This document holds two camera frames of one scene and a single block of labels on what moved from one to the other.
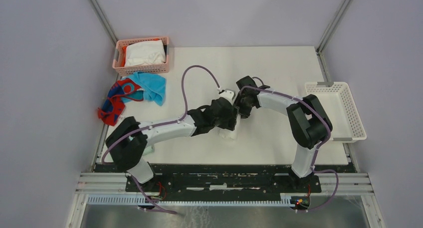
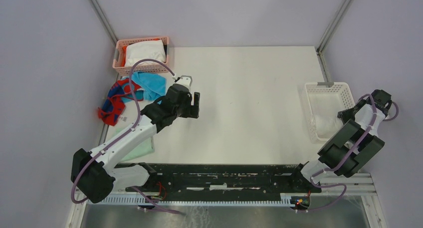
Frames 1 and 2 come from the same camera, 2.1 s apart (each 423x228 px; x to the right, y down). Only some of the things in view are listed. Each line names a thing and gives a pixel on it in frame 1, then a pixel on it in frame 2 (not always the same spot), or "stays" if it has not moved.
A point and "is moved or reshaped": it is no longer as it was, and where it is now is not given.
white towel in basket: x=145 y=53 stays
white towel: x=227 y=133 is moved or reshaped
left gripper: x=230 y=122 → x=192 y=111
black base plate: x=223 y=180 stays
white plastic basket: x=337 y=100 stays
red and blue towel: x=113 y=107 stays
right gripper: x=245 y=113 → x=344 y=115
